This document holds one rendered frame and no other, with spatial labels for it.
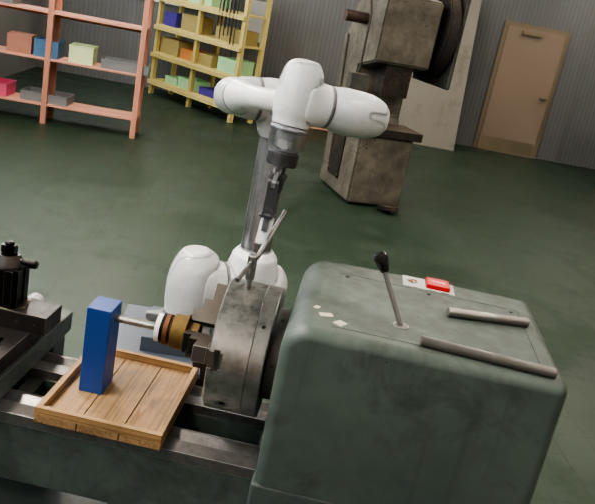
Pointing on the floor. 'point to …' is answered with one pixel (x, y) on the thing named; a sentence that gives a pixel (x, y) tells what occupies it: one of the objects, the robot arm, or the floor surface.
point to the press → (390, 89)
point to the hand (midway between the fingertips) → (264, 230)
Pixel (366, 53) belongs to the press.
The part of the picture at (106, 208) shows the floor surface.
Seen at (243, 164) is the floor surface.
